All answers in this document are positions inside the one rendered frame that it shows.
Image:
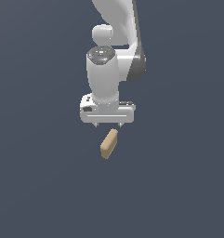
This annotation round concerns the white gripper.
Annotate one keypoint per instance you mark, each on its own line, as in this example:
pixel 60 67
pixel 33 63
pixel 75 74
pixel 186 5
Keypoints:
pixel 107 113

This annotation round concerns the tan rectangular block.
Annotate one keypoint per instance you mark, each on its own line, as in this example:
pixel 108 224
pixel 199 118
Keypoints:
pixel 109 144

